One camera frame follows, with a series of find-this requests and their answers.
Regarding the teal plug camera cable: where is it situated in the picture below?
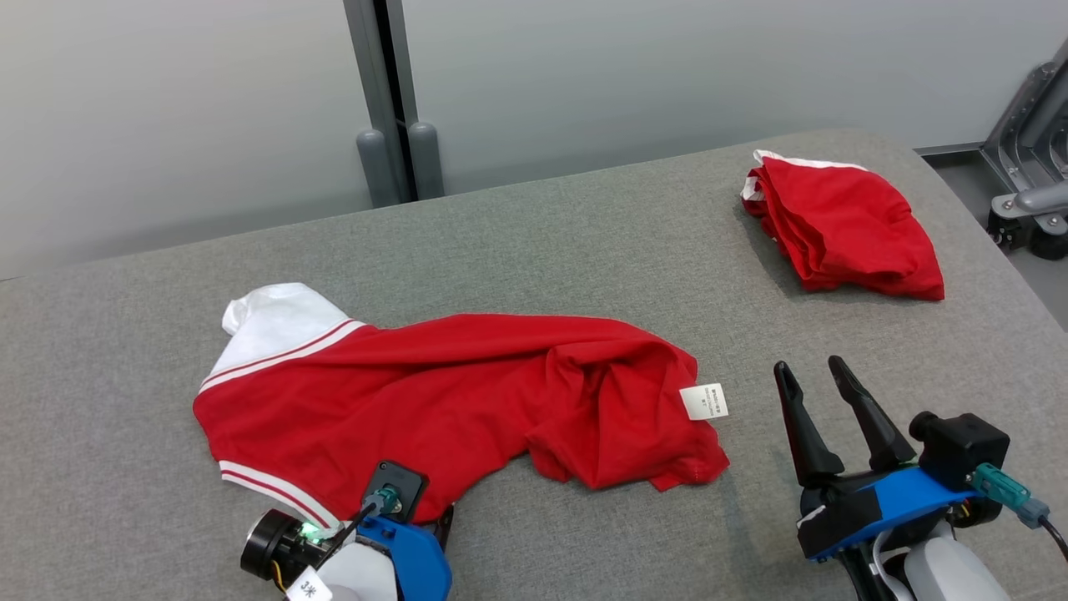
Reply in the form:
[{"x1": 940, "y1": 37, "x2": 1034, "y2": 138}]
[
  {"x1": 970, "y1": 462, "x2": 1068, "y2": 562},
  {"x1": 321, "y1": 487, "x2": 403, "y2": 577}
]

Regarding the white cable label tag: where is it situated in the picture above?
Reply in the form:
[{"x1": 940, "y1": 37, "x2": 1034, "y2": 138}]
[{"x1": 285, "y1": 567, "x2": 334, "y2": 601}]

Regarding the red garment with white sleeves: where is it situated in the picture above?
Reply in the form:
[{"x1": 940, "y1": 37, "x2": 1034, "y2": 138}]
[{"x1": 193, "y1": 282, "x2": 732, "y2": 532}]

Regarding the blue right camera bracket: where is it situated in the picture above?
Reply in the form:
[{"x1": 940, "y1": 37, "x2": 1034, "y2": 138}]
[{"x1": 814, "y1": 465, "x2": 979, "y2": 563}]

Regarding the grey metal partition post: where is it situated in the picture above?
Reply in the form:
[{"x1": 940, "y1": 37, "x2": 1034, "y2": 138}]
[{"x1": 343, "y1": 0, "x2": 420, "y2": 206}]

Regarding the blue left camera bracket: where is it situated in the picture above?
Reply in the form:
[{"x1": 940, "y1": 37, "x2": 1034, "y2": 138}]
[{"x1": 357, "y1": 515, "x2": 453, "y2": 601}]

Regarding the teal plug left camera cable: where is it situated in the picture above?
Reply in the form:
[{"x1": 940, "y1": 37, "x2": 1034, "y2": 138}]
[{"x1": 321, "y1": 487, "x2": 403, "y2": 577}]

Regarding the grey rounded post bumper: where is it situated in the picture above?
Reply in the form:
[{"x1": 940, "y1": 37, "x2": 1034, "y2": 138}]
[
  {"x1": 408, "y1": 122, "x2": 446, "y2": 201},
  {"x1": 356, "y1": 128, "x2": 402, "y2": 209}
]

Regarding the blue camera bracket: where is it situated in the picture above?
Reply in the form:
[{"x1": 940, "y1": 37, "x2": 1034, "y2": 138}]
[
  {"x1": 357, "y1": 515, "x2": 453, "y2": 601},
  {"x1": 814, "y1": 465, "x2": 979, "y2": 563}
]

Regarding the grey metal wheeled frame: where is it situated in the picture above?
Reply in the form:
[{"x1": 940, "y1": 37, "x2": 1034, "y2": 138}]
[{"x1": 981, "y1": 38, "x2": 1068, "y2": 261}]

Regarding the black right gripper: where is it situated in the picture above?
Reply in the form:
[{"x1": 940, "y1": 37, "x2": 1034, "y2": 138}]
[{"x1": 773, "y1": 356, "x2": 916, "y2": 601}]

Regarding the red garment with white band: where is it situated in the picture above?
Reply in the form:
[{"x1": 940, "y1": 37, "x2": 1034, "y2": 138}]
[{"x1": 741, "y1": 149, "x2": 946, "y2": 302}]

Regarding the teal plug right camera cable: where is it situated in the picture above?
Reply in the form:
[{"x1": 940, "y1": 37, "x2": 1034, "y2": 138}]
[{"x1": 970, "y1": 462, "x2": 1068, "y2": 562}]

